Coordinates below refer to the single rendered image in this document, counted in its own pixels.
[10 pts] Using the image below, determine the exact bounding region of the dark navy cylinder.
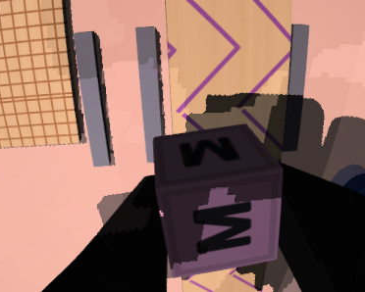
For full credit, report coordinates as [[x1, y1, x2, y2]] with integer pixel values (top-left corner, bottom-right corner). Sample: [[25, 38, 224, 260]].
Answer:
[[344, 173, 365, 195]]

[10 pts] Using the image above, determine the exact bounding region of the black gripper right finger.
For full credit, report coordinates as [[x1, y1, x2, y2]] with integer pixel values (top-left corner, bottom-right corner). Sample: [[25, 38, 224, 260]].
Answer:
[[277, 161, 365, 292]]

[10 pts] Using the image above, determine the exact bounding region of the dark purple cube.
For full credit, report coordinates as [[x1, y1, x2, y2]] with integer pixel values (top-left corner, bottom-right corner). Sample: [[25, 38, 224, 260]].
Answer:
[[154, 123, 283, 279]]

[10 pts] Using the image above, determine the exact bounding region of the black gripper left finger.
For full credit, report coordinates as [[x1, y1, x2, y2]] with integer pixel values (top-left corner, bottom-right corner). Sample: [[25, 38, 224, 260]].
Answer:
[[41, 173, 168, 292]]

